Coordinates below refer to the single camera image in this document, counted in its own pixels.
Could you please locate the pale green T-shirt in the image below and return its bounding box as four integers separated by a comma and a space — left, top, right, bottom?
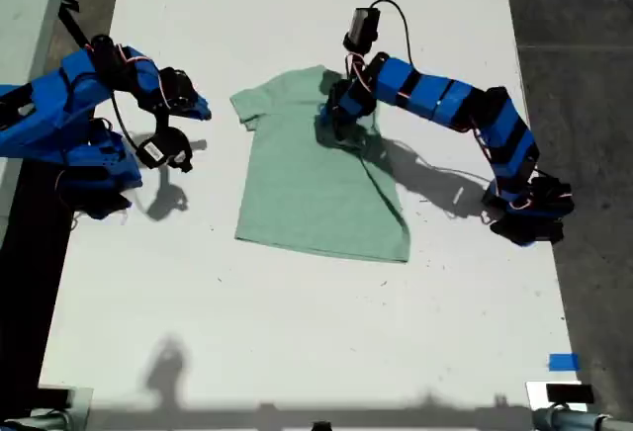
228, 64, 412, 264

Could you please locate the pale side table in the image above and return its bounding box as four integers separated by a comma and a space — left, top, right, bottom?
0, 0, 71, 242

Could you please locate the blue tape strip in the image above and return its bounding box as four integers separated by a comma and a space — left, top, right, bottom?
548, 353, 580, 372

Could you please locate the small shiny plate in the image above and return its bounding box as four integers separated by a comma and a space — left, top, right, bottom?
37, 385, 94, 431
524, 380, 589, 412

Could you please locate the small black box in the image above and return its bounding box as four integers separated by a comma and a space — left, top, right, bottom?
37, 387, 73, 408
545, 384, 594, 405

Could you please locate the black camera stalk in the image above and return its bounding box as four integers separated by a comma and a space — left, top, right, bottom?
152, 107, 172, 135
345, 47, 370, 81

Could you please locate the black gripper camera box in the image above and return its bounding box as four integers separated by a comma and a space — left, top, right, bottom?
343, 5, 383, 51
134, 126, 194, 174

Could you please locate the black camera cable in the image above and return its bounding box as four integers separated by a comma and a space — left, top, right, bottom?
109, 87, 144, 153
369, 0, 414, 66

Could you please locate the black strap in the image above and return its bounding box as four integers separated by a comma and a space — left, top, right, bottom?
56, 0, 95, 51

